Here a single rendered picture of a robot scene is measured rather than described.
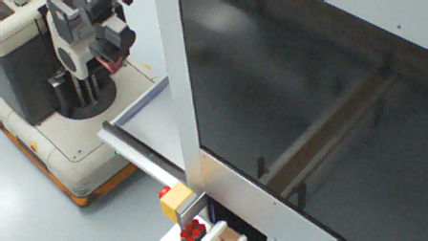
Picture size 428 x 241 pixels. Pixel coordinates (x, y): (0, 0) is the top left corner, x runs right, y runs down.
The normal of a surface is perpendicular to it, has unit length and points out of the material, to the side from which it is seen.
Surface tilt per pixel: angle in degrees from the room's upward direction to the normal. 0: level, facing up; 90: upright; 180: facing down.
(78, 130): 0
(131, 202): 0
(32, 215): 0
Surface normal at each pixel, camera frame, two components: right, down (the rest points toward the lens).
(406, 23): -0.66, 0.62
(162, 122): -0.09, -0.62
